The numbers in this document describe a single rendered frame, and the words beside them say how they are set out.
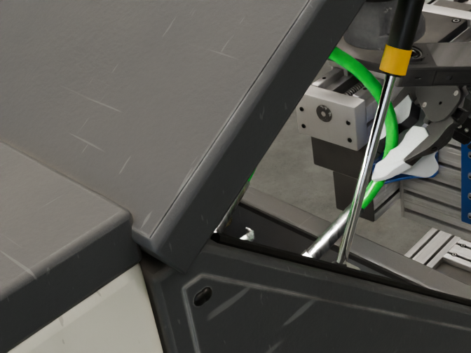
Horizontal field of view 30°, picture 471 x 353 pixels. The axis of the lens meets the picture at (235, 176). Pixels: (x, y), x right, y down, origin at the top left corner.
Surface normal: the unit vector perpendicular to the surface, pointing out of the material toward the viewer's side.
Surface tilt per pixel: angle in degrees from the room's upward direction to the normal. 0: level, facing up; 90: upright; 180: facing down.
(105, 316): 90
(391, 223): 0
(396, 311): 90
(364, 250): 0
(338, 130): 90
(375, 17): 72
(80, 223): 0
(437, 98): 48
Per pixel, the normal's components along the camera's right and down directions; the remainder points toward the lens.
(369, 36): -0.47, 0.27
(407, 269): -0.14, -0.83
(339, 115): -0.66, 0.49
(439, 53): 0.08, -0.72
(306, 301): 0.70, 0.31
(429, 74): 0.15, 0.69
